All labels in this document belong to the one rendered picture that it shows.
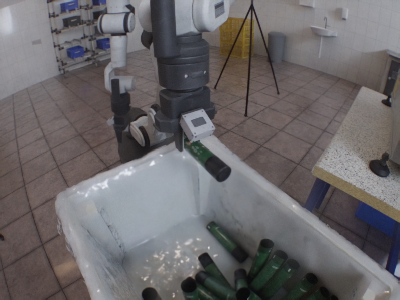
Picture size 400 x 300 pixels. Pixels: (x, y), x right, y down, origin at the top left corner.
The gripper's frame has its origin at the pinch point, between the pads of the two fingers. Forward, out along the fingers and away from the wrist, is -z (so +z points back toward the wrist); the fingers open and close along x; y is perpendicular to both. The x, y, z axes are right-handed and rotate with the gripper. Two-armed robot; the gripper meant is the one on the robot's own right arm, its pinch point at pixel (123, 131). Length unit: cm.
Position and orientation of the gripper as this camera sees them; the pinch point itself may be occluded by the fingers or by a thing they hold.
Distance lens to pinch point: 106.1
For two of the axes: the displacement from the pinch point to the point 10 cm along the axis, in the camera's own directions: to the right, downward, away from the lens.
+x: -0.1, 5.5, -8.4
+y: 10.0, 0.8, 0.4
